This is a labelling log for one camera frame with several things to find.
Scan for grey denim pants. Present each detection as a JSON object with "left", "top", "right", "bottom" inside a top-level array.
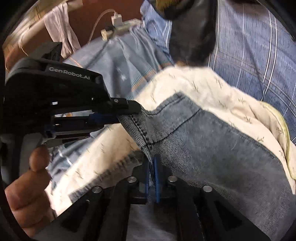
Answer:
[{"left": 107, "top": 93, "right": 295, "bottom": 240}]

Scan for person's left hand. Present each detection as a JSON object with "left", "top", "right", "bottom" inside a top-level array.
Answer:
[{"left": 5, "top": 145, "right": 55, "bottom": 237}]

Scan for cream leaf-print blanket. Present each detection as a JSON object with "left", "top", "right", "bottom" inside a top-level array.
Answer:
[{"left": 47, "top": 66, "right": 295, "bottom": 214}]

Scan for pinkish hanging cloth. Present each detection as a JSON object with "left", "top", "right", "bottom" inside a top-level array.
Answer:
[{"left": 43, "top": 1, "right": 81, "bottom": 59}]

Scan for white power strip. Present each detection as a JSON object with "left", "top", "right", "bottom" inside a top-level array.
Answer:
[{"left": 101, "top": 19, "right": 142, "bottom": 41}]

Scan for white phone charger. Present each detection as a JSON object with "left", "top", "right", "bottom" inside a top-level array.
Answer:
[{"left": 111, "top": 13, "right": 123, "bottom": 28}]

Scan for black leather fur-lined jacket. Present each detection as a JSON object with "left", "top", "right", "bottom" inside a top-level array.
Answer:
[{"left": 149, "top": 0, "right": 218, "bottom": 66}]

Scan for blue plaid folded quilt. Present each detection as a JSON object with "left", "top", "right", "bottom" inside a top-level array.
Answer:
[{"left": 140, "top": 1, "right": 295, "bottom": 142}]

